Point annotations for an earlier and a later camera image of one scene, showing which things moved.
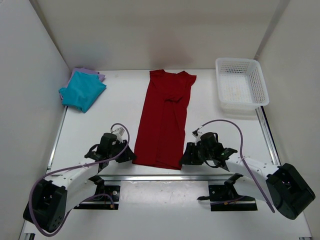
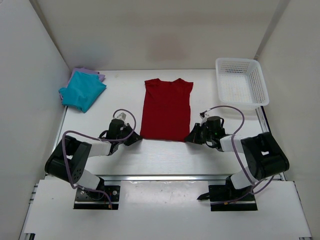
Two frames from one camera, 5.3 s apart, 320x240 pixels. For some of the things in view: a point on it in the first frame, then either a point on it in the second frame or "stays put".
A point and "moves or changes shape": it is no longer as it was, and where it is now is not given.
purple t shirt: [85, 71] stays put
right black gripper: [189, 155] to [197, 134]
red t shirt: [161, 132] moves or changes shape
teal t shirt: [82, 89] stays put
